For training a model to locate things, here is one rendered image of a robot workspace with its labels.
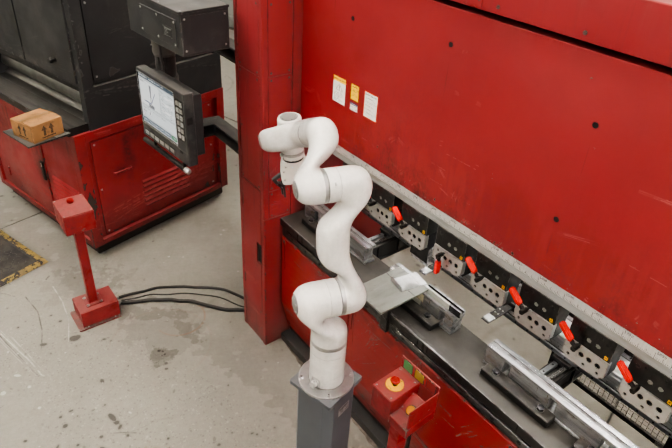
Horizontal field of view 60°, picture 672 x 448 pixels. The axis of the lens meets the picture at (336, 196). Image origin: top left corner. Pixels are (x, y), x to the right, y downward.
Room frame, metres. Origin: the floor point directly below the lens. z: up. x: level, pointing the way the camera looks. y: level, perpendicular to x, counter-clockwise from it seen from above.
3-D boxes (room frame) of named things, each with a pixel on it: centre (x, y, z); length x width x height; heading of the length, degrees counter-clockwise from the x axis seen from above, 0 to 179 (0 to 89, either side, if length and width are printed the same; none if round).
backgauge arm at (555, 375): (1.76, -1.04, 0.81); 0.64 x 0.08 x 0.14; 129
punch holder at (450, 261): (1.85, -0.48, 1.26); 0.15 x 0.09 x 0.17; 39
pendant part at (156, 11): (2.67, 0.78, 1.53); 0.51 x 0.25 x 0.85; 44
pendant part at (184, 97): (2.57, 0.80, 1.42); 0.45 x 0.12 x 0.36; 44
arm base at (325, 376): (1.40, -0.01, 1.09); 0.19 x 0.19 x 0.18
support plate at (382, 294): (1.89, -0.25, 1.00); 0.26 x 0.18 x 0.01; 129
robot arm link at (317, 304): (1.38, 0.02, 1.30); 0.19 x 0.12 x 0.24; 111
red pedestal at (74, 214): (2.65, 1.43, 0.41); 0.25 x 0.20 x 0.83; 129
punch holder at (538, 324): (1.54, -0.73, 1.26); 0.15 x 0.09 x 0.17; 39
